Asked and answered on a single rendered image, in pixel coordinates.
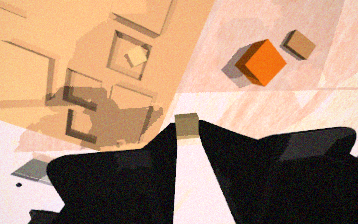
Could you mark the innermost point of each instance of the small tan block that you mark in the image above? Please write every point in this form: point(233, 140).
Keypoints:
point(299, 45)

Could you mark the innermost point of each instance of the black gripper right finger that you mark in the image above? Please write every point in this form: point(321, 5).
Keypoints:
point(246, 168)

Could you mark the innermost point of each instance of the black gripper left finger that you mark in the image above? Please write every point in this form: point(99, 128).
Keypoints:
point(150, 170)

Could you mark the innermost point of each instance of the orange cube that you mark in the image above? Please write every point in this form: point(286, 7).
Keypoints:
point(261, 63)

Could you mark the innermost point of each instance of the pale yellow block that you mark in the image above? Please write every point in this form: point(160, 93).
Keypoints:
point(137, 55)
point(187, 126)

